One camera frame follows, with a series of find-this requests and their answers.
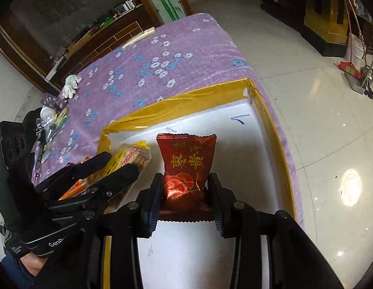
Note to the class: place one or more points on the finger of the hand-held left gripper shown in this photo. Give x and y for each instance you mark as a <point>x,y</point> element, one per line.
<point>84,168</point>
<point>114,180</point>

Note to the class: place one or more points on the white bucket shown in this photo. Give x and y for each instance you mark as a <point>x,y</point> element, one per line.
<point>355,48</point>

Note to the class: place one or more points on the red broom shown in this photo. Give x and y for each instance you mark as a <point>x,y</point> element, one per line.
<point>350,69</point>

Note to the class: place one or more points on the gold pillar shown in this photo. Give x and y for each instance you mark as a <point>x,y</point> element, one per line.
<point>325,12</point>

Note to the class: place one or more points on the purple floral tablecloth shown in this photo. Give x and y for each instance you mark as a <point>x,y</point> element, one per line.
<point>144,66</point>

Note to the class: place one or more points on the wooden display cabinet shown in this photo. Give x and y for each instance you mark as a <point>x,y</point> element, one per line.
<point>93,45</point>

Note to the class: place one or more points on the orange soda cracker packet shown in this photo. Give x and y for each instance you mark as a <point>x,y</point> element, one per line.
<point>75,190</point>

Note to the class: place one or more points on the square cracker packet yellow label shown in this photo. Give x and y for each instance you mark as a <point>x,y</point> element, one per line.
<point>135,156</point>

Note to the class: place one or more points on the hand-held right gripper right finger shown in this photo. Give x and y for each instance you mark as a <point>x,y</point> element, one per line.
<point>218,219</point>

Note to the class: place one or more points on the grey dustpan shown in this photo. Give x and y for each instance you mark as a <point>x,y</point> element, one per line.
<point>358,85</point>

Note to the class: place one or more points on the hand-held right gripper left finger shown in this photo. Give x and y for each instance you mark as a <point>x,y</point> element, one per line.
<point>152,219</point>

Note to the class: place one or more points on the purple rag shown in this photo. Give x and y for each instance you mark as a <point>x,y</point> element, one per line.
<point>368,92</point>

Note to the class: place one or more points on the red flower-print snack packet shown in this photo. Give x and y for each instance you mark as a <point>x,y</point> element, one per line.
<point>186,162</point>

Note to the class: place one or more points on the white box with gold edges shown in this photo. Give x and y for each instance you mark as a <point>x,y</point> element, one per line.
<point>234,144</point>

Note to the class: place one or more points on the person's left forearm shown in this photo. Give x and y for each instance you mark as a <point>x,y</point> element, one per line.
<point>15,271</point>

